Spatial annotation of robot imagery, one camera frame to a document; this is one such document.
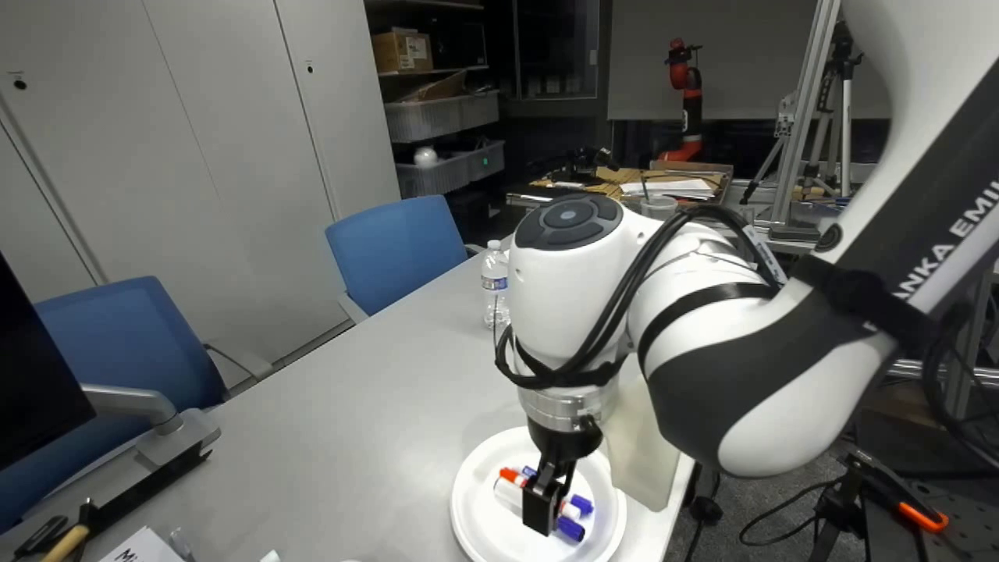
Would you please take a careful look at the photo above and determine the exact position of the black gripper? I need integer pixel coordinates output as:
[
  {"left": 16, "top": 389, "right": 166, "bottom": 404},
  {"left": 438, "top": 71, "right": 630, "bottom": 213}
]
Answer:
[{"left": 521, "top": 389, "right": 601, "bottom": 533}]

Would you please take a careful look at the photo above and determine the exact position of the marker with blue cap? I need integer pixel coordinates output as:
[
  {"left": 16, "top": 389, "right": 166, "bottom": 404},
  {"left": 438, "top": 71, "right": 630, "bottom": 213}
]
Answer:
[{"left": 519, "top": 465, "right": 596, "bottom": 523}]

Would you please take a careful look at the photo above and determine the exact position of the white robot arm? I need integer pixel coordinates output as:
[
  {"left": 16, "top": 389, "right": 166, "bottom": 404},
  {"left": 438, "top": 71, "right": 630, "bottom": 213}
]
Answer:
[{"left": 492, "top": 0, "right": 999, "bottom": 533}]

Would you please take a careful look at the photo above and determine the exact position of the white round plate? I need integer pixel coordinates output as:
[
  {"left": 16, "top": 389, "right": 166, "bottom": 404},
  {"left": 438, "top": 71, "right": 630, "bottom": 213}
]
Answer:
[{"left": 450, "top": 428, "right": 626, "bottom": 562}]

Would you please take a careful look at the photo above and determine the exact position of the clear plastic water bottle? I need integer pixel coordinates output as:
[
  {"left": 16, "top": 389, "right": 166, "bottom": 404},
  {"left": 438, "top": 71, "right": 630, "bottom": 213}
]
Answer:
[{"left": 479, "top": 240, "right": 508, "bottom": 331}]

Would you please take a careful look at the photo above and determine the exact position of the far blue chair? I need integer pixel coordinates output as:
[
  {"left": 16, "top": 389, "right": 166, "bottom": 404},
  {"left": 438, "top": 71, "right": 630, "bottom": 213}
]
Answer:
[{"left": 324, "top": 193, "right": 468, "bottom": 315}]

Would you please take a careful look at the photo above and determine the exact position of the blue chair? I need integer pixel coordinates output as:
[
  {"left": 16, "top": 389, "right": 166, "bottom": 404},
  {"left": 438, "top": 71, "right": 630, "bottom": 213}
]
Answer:
[
  {"left": 0, "top": 276, "right": 228, "bottom": 531},
  {"left": 324, "top": 193, "right": 468, "bottom": 315}
]

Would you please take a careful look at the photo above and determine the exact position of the black tripod with orange clamp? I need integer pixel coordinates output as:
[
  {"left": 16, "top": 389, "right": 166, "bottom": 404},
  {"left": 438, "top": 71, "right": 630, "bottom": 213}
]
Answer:
[{"left": 808, "top": 451, "right": 947, "bottom": 562}]

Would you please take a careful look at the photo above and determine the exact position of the grey monitor stand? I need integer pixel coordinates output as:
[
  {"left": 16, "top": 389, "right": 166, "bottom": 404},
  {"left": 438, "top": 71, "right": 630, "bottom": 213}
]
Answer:
[{"left": 0, "top": 383, "right": 222, "bottom": 533}]

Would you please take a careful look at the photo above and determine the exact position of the dark storage shelf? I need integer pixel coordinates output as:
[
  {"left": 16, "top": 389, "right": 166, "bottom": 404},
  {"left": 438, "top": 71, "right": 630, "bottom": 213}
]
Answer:
[{"left": 366, "top": 0, "right": 506, "bottom": 198}]

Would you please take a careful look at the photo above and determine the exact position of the red fire extinguisher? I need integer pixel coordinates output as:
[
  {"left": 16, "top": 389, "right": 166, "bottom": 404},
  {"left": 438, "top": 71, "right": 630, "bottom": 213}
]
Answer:
[{"left": 663, "top": 38, "right": 701, "bottom": 145}]

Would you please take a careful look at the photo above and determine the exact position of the near blue chair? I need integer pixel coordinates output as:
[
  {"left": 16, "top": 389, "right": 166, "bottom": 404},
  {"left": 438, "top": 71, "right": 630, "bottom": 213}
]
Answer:
[{"left": 0, "top": 276, "right": 228, "bottom": 531}]

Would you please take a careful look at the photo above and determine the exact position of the black computer monitor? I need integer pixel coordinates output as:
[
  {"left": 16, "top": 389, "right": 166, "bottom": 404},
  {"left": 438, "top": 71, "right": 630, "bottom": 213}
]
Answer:
[{"left": 0, "top": 256, "right": 93, "bottom": 470}]

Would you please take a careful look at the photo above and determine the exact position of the wooden handled tool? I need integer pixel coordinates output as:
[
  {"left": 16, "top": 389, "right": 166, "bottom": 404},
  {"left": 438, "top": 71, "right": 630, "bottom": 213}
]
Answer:
[{"left": 11, "top": 502, "right": 101, "bottom": 562}]

